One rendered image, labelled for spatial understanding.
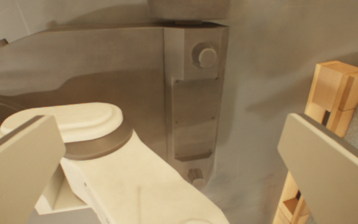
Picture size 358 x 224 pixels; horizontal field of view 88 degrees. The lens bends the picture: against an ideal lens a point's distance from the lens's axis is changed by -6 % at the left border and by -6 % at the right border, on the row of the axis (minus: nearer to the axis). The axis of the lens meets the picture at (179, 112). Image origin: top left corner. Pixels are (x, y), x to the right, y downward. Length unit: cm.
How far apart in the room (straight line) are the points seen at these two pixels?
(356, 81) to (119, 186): 79
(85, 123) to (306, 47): 78
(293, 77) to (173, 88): 56
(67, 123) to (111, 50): 18
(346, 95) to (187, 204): 74
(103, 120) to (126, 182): 11
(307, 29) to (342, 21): 15
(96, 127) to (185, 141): 28
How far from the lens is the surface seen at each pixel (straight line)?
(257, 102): 84
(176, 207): 23
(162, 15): 45
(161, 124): 53
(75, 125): 35
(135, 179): 30
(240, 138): 90
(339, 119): 91
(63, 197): 50
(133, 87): 47
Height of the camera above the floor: 61
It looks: 58 degrees down
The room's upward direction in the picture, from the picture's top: 156 degrees clockwise
